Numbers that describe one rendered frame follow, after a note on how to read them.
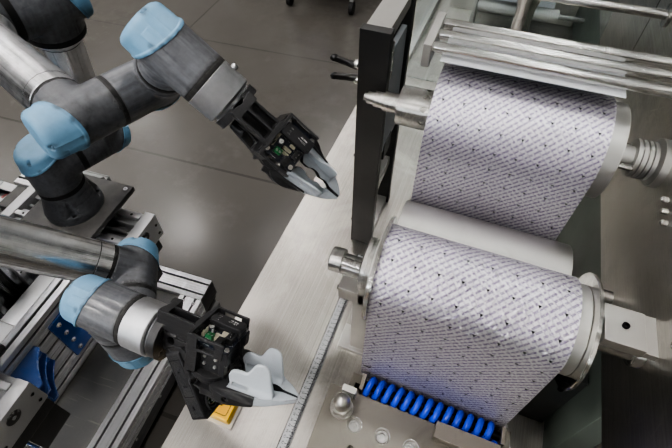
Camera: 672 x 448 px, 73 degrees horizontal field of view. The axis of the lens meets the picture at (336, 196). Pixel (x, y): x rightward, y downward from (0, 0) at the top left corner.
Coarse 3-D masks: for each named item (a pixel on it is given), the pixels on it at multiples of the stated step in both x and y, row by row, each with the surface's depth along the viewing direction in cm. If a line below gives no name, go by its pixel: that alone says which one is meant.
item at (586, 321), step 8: (584, 288) 54; (584, 296) 53; (592, 296) 53; (584, 304) 52; (592, 304) 52; (584, 312) 52; (592, 312) 52; (584, 320) 51; (592, 320) 51; (584, 328) 51; (584, 336) 51; (576, 344) 51; (584, 344) 51; (576, 352) 51; (584, 352) 51; (568, 360) 52; (576, 360) 52; (568, 368) 53
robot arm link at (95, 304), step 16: (80, 288) 64; (96, 288) 64; (112, 288) 65; (128, 288) 66; (64, 304) 64; (80, 304) 63; (96, 304) 63; (112, 304) 63; (128, 304) 63; (80, 320) 63; (96, 320) 62; (112, 320) 62; (96, 336) 65; (112, 336) 62
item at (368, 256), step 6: (372, 240) 61; (378, 240) 62; (372, 246) 60; (366, 252) 60; (372, 252) 60; (366, 258) 59; (372, 258) 59; (366, 264) 59; (360, 270) 59; (366, 270) 59; (360, 276) 59; (366, 276) 59; (360, 282) 60; (360, 288) 61
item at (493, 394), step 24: (384, 336) 63; (384, 360) 69; (408, 360) 66; (432, 360) 63; (456, 360) 60; (408, 384) 72; (432, 384) 69; (456, 384) 65; (480, 384) 63; (504, 384) 60; (528, 384) 58; (456, 408) 72; (480, 408) 68; (504, 408) 65
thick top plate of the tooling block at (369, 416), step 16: (352, 400) 72; (368, 400) 72; (320, 416) 70; (352, 416) 70; (368, 416) 70; (384, 416) 70; (400, 416) 70; (320, 432) 69; (336, 432) 69; (352, 432) 69; (368, 432) 69; (384, 432) 69; (400, 432) 69; (416, 432) 69; (432, 432) 69
